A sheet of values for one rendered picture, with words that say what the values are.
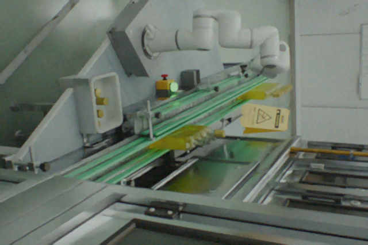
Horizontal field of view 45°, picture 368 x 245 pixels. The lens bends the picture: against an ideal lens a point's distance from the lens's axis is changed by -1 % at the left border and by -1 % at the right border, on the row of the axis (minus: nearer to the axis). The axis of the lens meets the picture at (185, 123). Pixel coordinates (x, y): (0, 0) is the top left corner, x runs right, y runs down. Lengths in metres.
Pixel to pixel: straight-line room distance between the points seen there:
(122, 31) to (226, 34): 0.43
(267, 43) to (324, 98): 5.85
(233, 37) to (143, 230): 1.24
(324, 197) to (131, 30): 1.02
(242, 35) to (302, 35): 5.85
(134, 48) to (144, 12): 0.17
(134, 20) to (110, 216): 1.26
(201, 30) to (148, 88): 0.51
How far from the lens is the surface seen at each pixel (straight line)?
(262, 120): 5.28
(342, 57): 7.62
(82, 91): 1.77
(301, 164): 2.13
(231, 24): 1.88
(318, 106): 7.83
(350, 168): 2.09
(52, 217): 0.81
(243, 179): 1.85
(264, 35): 1.91
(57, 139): 1.73
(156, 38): 1.97
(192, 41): 1.87
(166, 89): 2.25
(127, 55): 1.99
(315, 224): 0.73
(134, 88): 2.12
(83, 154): 1.73
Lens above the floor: 1.94
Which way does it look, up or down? 27 degrees down
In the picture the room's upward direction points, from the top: 93 degrees clockwise
